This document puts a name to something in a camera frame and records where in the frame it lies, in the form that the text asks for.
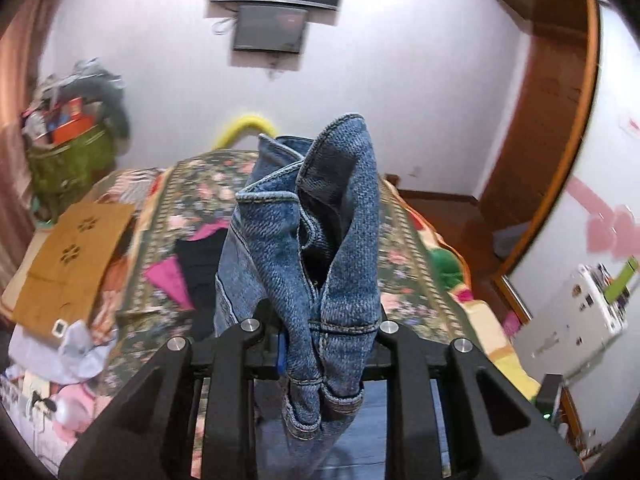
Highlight floral bed blanket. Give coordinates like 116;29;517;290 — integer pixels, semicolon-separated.
95;152;481;411

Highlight black device with green light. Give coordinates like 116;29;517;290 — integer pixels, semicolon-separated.
532;372;566;421

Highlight blue denim pants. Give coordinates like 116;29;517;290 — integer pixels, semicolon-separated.
214;114;453;480

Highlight striped cloth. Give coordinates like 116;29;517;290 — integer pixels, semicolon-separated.
95;167;166;206

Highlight colourful fleece blanket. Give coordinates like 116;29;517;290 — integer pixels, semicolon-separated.
400;200;541;401

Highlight wooden door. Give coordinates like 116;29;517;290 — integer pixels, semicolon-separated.
475;0;601;321

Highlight wooden lap desk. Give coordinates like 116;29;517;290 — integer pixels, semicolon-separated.
11;201;136;341

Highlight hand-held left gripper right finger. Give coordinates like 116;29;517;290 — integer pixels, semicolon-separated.
362;320;586;480

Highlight small wall monitor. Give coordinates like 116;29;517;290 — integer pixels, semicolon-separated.
232;4;309;55

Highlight white plastic appliance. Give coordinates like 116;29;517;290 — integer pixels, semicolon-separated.
512;262;640;376

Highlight pink cloth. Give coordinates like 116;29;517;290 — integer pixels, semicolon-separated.
142;225;228;311

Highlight orange box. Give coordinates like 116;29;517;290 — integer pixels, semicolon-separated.
50;115;93;143

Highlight white cloth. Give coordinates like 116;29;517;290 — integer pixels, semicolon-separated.
7;320;118;386

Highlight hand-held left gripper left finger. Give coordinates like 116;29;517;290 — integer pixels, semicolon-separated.
57;317;281;480

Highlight green storage box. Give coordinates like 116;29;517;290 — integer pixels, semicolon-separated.
25;127;117;211

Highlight yellow foam arch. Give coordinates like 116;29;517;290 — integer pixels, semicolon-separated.
212;114;276;151

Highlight pile of clothes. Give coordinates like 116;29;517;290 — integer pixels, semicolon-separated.
22;57;123;116

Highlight black cloth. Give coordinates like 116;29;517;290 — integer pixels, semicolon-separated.
174;232;236;341

